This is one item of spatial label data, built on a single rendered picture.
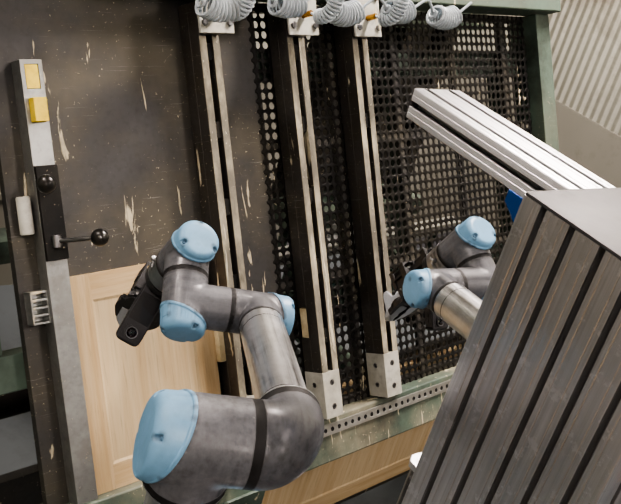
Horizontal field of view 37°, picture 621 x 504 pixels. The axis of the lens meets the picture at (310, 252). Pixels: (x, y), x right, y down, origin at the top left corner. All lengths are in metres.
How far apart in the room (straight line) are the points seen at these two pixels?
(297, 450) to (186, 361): 1.09
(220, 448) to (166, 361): 1.07
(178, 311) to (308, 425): 0.38
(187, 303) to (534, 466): 0.64
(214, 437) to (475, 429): 0.32
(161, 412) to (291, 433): 0.16
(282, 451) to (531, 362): 0.32
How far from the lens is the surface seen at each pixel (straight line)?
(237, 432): 1.16
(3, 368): 2.08
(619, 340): 1.04
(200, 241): 1.55
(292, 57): 2.42
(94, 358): 2.11
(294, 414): 1.20
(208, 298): 1.52
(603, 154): 5.31
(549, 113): 3.33
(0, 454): 3.58
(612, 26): 5.35
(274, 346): 1.39
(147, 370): 2.19
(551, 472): 1.13
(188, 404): 1.17
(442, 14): 2.67
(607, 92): 5.32
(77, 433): 2.09
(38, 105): 2.02
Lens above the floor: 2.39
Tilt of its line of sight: 27 degrees down
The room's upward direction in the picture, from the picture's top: 16 degrees clockwise
